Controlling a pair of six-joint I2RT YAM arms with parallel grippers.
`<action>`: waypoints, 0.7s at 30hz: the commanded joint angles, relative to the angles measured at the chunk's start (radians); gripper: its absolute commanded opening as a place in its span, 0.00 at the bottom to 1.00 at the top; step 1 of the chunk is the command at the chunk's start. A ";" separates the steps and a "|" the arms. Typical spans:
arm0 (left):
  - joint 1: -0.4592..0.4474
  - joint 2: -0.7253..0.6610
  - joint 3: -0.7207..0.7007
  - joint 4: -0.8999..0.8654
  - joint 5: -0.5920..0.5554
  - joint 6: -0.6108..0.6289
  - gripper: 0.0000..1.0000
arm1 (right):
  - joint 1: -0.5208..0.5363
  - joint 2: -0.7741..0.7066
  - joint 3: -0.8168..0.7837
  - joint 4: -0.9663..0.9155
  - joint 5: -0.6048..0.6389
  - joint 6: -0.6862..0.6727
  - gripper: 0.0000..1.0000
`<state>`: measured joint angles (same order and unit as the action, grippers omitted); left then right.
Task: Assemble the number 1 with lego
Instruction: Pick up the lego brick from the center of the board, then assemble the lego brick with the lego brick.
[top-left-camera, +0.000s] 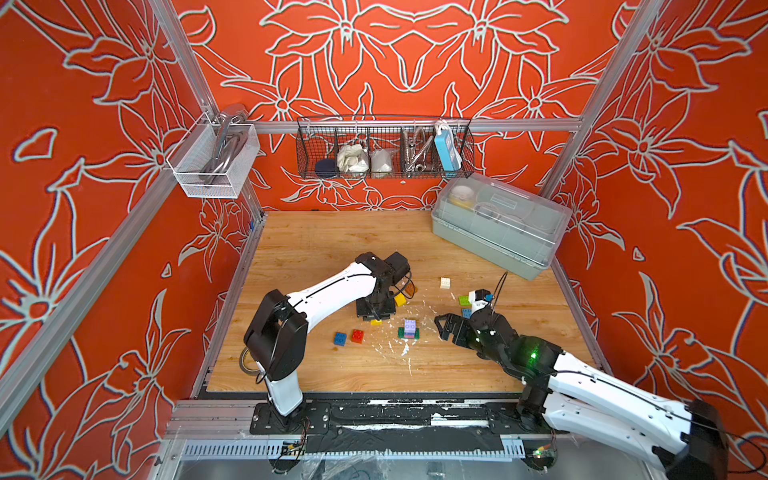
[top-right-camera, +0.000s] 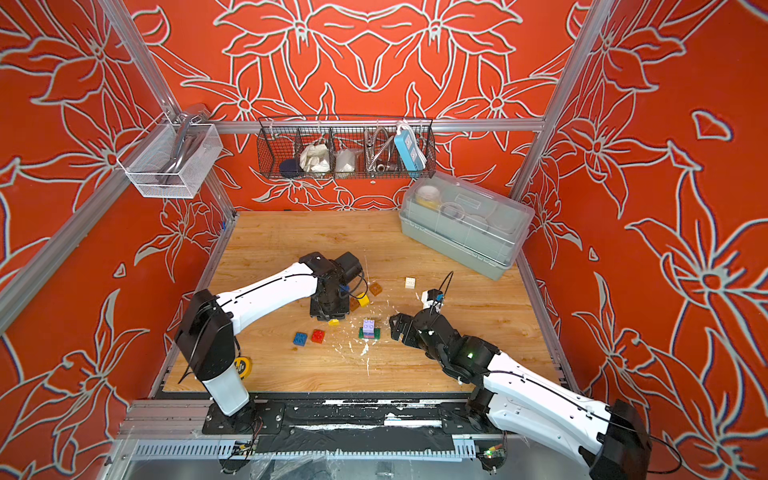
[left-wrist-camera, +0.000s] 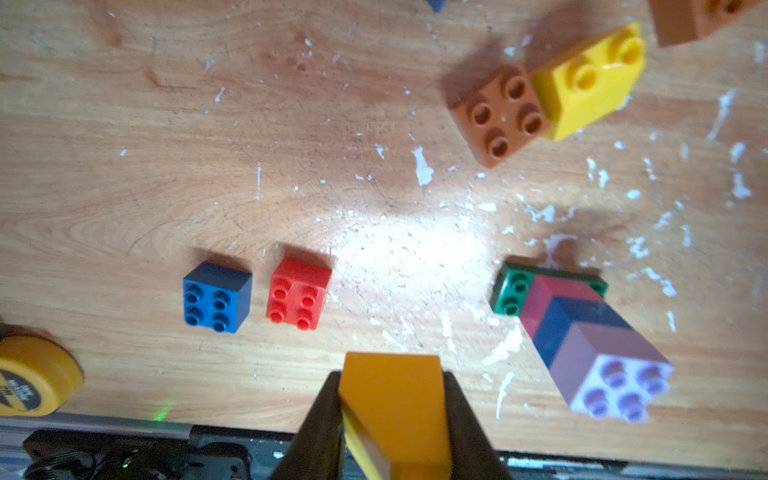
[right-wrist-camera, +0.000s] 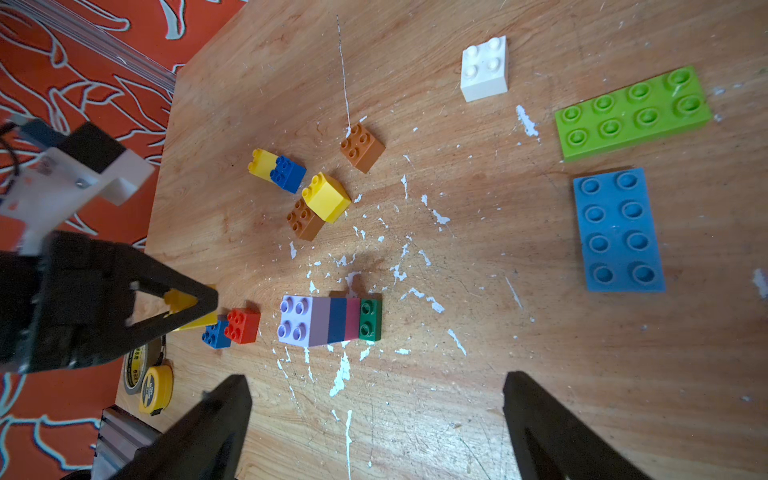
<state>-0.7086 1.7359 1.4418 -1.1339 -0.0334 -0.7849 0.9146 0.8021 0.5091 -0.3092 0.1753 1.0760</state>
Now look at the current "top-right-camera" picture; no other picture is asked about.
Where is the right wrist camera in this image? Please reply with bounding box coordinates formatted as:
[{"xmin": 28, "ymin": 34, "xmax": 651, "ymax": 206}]
[{"xmin": 421, "ymin": 289, "xmax": 445, "ymax": 312}]

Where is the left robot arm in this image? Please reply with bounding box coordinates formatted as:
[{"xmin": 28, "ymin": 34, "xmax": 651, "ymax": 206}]
[{"xmin": 174, "ymin": 252, "xmax": 364, "ymax": 417}]

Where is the red lego brick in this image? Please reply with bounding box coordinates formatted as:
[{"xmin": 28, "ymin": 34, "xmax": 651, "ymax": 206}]
[{"xmin": 310, "ymin": 329, "xmax": 326, "ymax": 344}]

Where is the white cloth in basket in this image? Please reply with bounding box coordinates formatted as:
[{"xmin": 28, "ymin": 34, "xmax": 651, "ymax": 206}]
[{"xmin": 299, "ymin": 143, "xmax": 331, "ymax": 173}]

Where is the clear plastic bin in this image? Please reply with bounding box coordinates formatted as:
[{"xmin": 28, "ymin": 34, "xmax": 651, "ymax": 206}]
[{"xmin": 118, "ymin": 122, "xmax": 223, "ymax": 199}]

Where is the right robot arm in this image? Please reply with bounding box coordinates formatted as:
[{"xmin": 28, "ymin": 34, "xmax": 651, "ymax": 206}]
[{"xmin": 389, "ymin": 309, "xmax": 652, "ymax": 479}]

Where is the teal blue lego brick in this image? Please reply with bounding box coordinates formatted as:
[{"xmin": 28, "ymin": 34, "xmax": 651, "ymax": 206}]
[{"xmin": 293, "ymin": 332, "xmax": 308, "ymax": 347}]

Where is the black wire basket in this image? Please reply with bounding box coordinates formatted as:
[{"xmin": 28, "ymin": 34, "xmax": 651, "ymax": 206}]
[{"xmin": 256, "ymin": 114, "xmax": 437, "ymax": 180}]

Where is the grey lidded storage box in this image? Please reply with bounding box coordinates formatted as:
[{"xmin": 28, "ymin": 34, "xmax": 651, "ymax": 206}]
[{"xmin": 399, "ymin": 172, "xmax": 534, "ymax": 281}]

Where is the dark green lego plate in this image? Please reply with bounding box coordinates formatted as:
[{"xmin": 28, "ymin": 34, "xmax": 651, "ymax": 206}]
[{"xmin": 358, "ymin": 328, "xmax": 381, "ymax": 340}]

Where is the yellow tape measure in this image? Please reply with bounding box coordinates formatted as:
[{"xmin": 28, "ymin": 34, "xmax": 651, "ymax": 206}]
[{"xmin": 234, "ymin": 356, "xmax": 253, "ymax": 379}]

